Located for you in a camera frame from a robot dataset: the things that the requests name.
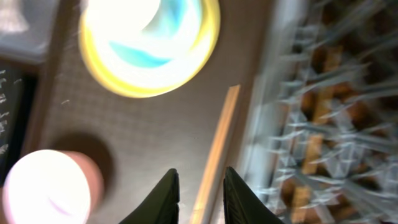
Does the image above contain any grey dishwasher rack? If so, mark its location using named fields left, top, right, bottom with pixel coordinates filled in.
left=239, top=0, right=397, bottom=223

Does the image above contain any light blue bowl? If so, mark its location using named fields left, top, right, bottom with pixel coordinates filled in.
left=109, top=0, right=203, bottom=68

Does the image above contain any wooden chopstick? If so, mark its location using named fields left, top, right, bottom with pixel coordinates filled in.
left=190, top=85, right=241, bottom=224

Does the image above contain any black plastic bin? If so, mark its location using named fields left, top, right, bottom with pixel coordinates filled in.
left=1, top=63, right=37, bottom=185

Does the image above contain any clear plastic bin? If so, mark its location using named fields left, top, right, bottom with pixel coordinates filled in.
left=1, top=0, right=60, bottom=64

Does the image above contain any pink bowl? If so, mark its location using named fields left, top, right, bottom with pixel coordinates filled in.
left=2, top=149, right=104, bottom=224

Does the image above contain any yellow plate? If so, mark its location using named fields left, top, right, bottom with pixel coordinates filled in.
left=78, top=0, right=221, bottom=98

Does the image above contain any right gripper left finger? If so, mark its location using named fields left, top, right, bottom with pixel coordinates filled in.
left=120, top=169, right=180, bottom=224

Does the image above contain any white cup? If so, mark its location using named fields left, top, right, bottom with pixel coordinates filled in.
left=84, top=0, right=161, bottom=38

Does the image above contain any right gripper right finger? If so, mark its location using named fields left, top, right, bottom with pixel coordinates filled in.
left=223, top=166, right=284, bottom=224

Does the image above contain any brown serving tray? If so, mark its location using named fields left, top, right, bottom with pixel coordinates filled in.
left=23, top=1, right=274, bottom=223

